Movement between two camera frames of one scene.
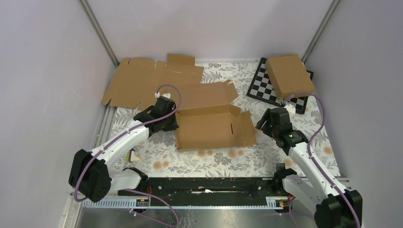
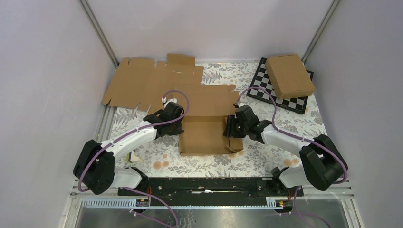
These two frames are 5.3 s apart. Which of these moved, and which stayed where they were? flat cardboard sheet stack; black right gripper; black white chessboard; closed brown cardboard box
Moved: black right gripper
Stayed: closed brown cardboard box; black white chessboard; flat cardboard sheet stack
